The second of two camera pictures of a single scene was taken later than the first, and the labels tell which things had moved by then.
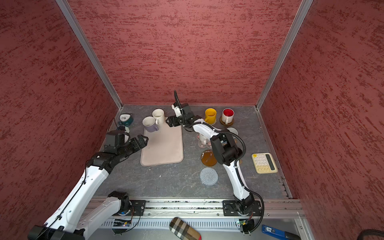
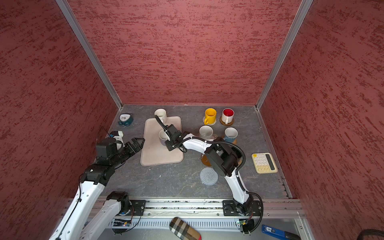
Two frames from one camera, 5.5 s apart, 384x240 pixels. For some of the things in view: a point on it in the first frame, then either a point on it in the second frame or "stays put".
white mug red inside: x=227 y=115 stays put
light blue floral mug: x=233 y=130 stays put
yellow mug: x=210 y=116 stays put
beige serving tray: x=163 y=146 stays put
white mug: x=149 y=122 → x=163 y=137
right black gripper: x=176 y=124 → x=170 y=148
